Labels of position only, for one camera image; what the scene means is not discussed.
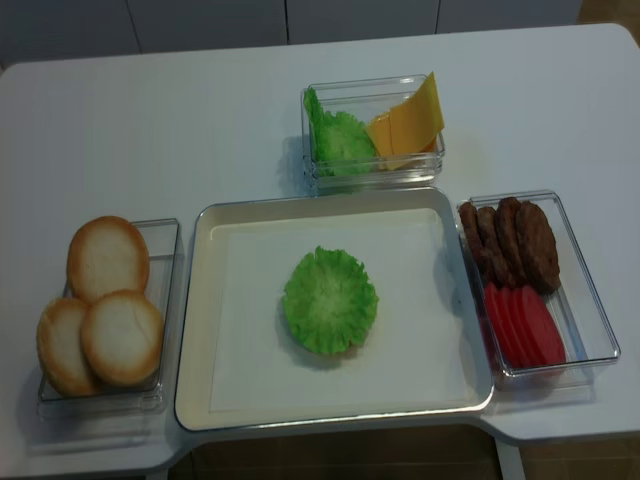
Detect red tomato slice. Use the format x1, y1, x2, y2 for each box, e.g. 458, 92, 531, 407
509, 286, 566, 367

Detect green lettuce leaf on tray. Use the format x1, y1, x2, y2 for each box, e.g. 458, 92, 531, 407
282, 246, 379, 355

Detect green lettuce in container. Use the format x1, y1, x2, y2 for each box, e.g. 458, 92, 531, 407
303, 87, 376, 177

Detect flat yellow cheese slice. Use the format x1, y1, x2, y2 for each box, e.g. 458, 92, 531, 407
378, 141, 437, 171

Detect clear lettuce cheese container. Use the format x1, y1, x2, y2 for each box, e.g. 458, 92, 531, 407
301, 74, 445, 195

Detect upright orange cheese slice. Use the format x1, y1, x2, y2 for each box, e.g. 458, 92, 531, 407
366, 72, 445, 156

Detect white rectangular tray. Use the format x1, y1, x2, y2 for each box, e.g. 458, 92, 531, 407
175, 188, 494, 431

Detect rear brown meat patty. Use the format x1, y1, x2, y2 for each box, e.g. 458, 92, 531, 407
458, 202, 488, 275

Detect brown meat patty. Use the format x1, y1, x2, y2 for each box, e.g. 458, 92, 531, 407
515, 201, 561, 295
495, 197, 527, 287
458, 202, 488, 275
477, 207, 513, 287

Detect stacked red tomato slices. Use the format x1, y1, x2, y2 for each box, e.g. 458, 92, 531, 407
484, 282, 533, 369

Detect top bun half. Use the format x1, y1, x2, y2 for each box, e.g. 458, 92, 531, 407
66, 216, 150, 304

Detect bun half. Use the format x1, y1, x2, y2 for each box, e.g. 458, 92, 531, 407
80, 290, 164, 387
36, 298, 100, 397
66, 216, 150, 304

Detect front bun half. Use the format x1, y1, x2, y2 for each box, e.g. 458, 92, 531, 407
80, 290, 164, 387

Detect front brown meat patty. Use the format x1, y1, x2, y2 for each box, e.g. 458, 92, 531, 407
515, 201, 561, 295

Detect clear patty tomato container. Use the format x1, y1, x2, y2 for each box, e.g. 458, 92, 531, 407
455, 190, 621, 393

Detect clear bun container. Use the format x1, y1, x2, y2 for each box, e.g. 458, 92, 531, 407
37, 218, 184, 420

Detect left bun half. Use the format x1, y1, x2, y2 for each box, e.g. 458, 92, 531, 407
36, 298, 100, 397

